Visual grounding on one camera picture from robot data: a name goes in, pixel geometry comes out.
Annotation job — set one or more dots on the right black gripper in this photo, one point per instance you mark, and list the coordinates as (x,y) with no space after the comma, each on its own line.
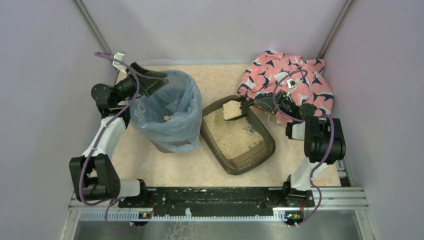
(274,102)

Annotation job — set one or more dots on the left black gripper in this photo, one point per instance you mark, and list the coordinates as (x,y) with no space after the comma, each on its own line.
(140,81)

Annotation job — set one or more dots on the black litter scoop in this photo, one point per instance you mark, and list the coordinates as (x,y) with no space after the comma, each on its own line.
(236,109)

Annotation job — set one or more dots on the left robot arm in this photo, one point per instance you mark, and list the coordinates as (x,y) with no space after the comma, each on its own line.
(93,175)

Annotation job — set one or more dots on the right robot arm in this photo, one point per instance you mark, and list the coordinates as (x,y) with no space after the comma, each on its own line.
(323,144)

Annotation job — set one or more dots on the brown litter box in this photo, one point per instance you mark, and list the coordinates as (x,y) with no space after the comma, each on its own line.
(238,145)

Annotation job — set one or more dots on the pink patterned cloth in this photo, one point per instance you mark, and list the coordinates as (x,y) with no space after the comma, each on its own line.
(270,70)

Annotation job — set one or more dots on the blue-lined trash bin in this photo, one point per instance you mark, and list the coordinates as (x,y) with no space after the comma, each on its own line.
(171,118)

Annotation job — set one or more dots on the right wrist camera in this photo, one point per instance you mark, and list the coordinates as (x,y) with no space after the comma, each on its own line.
(291,83)

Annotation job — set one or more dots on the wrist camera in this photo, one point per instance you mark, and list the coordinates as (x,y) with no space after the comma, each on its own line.
(118,62)
(291,83)

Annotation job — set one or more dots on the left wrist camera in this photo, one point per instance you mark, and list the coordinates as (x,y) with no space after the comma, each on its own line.
(118,62)

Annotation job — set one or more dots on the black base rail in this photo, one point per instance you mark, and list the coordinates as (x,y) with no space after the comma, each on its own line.
(222,204)

